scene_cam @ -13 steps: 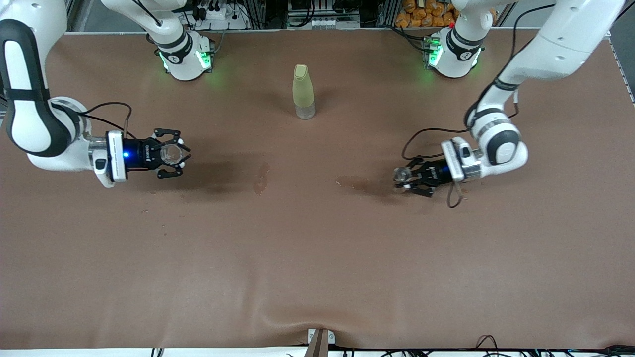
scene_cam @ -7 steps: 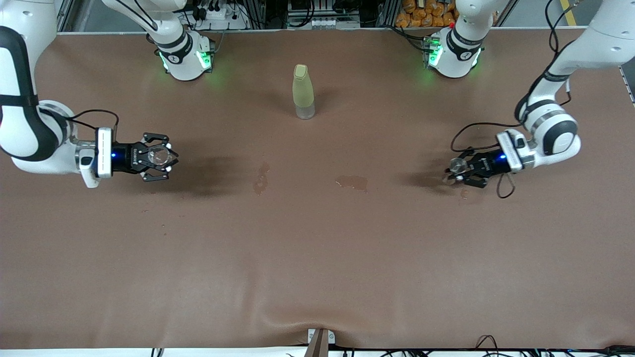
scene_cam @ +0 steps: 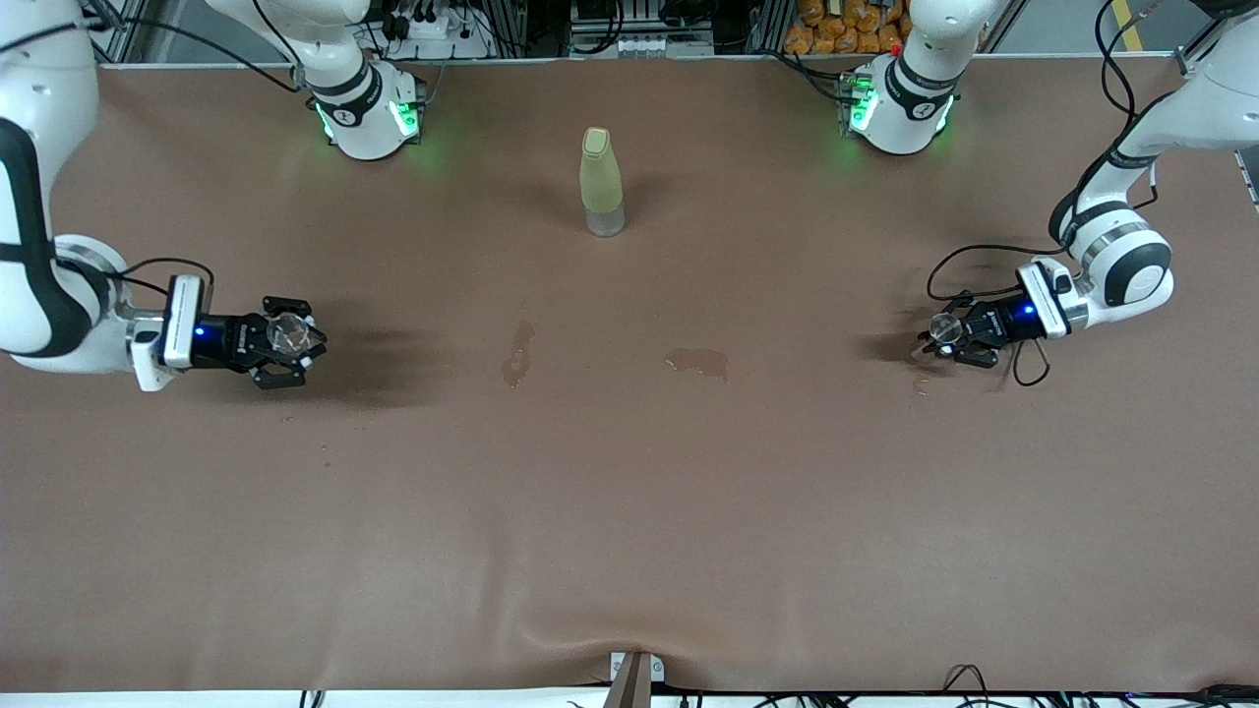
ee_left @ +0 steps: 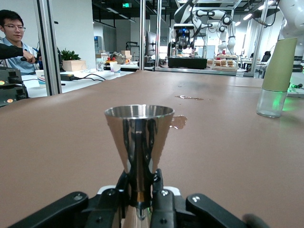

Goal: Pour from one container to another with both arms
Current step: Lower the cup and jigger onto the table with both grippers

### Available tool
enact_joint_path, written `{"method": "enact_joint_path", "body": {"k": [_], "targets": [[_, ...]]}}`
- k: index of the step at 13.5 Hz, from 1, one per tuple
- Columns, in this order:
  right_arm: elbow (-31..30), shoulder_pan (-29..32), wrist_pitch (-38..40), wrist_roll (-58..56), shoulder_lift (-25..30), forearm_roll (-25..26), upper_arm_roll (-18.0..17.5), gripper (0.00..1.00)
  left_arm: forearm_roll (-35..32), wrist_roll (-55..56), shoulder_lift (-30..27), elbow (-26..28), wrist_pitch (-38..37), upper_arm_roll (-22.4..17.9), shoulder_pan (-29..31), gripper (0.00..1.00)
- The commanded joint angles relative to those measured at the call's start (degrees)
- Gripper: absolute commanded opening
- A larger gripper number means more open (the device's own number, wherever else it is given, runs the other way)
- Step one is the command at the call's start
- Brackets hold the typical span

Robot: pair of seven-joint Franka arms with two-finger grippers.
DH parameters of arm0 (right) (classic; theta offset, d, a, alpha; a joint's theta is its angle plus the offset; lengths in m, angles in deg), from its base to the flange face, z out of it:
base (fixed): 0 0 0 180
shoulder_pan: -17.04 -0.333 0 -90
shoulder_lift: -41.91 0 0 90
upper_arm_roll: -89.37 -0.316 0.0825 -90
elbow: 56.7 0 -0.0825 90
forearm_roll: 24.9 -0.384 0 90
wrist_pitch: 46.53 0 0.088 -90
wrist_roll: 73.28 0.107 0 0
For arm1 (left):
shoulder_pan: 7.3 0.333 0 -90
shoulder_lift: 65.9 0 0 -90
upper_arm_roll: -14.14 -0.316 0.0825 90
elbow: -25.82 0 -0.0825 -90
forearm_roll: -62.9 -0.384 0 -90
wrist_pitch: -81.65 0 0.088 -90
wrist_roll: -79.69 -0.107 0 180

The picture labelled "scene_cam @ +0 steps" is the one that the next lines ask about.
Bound clear glass beaker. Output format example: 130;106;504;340
266;313;317;358

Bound steel double jigger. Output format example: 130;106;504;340
920;313;966;358

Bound elongated liquid puddle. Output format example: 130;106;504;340
501;322;538;389

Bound small liquid puddle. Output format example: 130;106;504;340
665;349;732;384

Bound pile of orange bags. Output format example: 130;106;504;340
784;0;911;56

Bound white power strip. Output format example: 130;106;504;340
386;8;493;60

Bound green bottle with glass base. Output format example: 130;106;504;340
578;126;628;238

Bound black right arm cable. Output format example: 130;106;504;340
0;0;302;298

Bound aluminium frame post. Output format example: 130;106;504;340
93;0;150;64

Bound black cable bundle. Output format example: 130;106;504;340
942;664;1259;708

